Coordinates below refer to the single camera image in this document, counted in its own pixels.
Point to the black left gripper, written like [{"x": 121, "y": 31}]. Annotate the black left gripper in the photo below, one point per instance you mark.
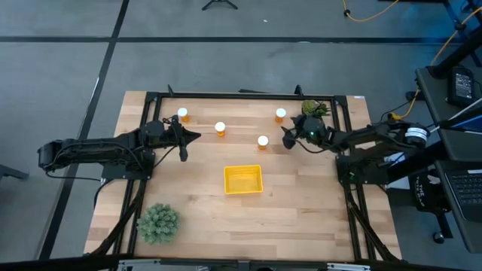
[{"x": 171, "y": 135}]

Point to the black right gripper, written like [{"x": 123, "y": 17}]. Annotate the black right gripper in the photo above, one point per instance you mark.
[{"x": 316, "y": 126}]

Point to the orange pill bottle white cap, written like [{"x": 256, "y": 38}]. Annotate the orange pill bottle white cap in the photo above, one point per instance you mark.
[
  {"x": 220, "y": 126},
  {"x": 182, "y": 112},
  {"x": 263, "y": 140},
  {"x": 281, "y": 112}
]

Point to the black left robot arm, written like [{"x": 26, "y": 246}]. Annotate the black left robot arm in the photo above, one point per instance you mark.
[{"x": 94, "y": 148}]

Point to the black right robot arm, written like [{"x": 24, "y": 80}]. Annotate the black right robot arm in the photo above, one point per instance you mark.
[{"x": 369, "y": 135}]

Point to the yellow plastic basket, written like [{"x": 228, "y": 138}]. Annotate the yellow plastic basket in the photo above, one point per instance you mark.
[{"x": 243, "y": 180}]

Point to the green succulent potted plant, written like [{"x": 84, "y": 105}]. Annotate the green succulent potted plant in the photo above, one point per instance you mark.
[{"x": 310, "y": 107}]

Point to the white sticker label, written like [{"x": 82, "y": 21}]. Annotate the white sticker label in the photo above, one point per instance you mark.
[{"x": 359, "y": 97}]

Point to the round green bush plant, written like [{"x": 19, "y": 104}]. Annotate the round green bush plant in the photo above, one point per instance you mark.
[{"x": 158, "y": 224}]

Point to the black backpack white lettering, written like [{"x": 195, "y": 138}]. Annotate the black backpack white lettering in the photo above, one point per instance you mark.
[{"x": 423, "y": 195}]

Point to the dark side desk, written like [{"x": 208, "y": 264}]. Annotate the dark side desk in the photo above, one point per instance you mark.
[{"x": 433, "y": 98}]

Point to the black caster wheel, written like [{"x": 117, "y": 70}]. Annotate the black caster wheel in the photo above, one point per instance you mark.
[{"x": 438, "y": 237}]

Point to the black power adapter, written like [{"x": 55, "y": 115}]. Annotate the black power adapter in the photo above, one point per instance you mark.
[{"x": 462, "y": 86}]

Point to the dark stand foot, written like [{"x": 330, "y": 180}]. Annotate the dark stand foot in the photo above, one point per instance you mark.
[{"x": 11, "y": 172}]

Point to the black laptop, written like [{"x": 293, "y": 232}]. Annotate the black laptop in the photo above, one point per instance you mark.
[{"x": 467, "y": 192}]

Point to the dark blue table leg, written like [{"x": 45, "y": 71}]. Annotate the dark blue table leg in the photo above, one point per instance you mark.
[{"x": 457, "y": 22}]

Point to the black aluminium table frame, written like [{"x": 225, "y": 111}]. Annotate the black aluminium table frame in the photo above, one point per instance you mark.
[{"x": 244, "y": 95}]

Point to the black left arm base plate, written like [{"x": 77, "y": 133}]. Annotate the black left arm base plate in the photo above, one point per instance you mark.
[{"x": 128, "y": 173}]

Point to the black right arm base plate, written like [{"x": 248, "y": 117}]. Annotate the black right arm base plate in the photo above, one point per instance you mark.
[{"x": 363, "y": 177}]

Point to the black overhead mount bar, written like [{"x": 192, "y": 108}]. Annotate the black overhead mount bar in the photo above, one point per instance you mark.
[{"x": 56, "y": 263}]

